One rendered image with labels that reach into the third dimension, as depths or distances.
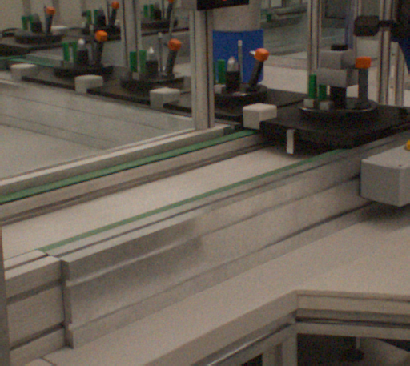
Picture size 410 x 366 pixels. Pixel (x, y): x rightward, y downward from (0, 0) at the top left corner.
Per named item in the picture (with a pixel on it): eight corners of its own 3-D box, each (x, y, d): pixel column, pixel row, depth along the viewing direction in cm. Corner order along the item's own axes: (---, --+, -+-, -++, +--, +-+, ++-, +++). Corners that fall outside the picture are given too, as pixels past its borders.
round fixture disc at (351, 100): (394, 113, 150) (395, 102, 150) (346, 127, 141) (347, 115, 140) (329, 103, 160) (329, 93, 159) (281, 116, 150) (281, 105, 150)
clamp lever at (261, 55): (259, 87, 163) (270, 52, 160) (252, 89, 162) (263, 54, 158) (246, 78, 165) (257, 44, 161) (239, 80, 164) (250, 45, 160)
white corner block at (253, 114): (278, 127, 151) (278, 105, 150) (261, 132, 148) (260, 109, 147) (258, 123, 154) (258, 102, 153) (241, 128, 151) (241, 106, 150)
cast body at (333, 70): (360, 84, 148) (362, 43, 146) (345, 88, 145) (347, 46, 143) (322, 79, 154) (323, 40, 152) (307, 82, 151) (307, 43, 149)
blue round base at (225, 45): (275, 79, 248) (275, 28, 244) (239, 87, 238) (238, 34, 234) (235, 74, 259) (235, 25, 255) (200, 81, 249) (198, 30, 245)
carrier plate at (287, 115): (436, 122, 151) (436, 110, 150) (353, 150, 134) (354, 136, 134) (323, 106, 167) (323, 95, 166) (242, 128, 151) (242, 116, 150)
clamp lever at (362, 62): (371, 101, 146) (371, 57, 144) (363, 102, 144) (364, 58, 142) (353, 99, 148) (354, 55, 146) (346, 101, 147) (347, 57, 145)
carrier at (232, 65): (318, 105, 168) (319, 42, 165) (235, 126, 152) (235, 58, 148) (230, 91, 185) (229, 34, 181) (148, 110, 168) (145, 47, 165)
